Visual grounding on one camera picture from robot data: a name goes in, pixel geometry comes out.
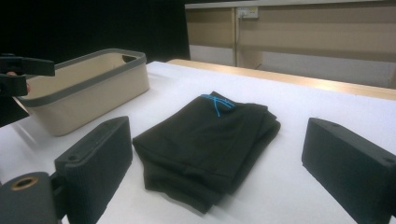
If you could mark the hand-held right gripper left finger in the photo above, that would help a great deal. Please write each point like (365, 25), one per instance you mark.
(93, 161)

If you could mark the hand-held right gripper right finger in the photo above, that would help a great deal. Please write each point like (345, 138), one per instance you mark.
(348, 168)

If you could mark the beige basket with grey rim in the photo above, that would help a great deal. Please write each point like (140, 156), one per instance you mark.
(93, 93)

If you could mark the black curtain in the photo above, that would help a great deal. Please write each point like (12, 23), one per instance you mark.
(93, 25)

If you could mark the white table cover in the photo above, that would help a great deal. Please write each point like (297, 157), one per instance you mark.
(295, 105)

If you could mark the wooden table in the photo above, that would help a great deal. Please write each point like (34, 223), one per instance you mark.
(280, 77)

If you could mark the white wall socket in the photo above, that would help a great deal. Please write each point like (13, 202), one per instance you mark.
(247, 12)

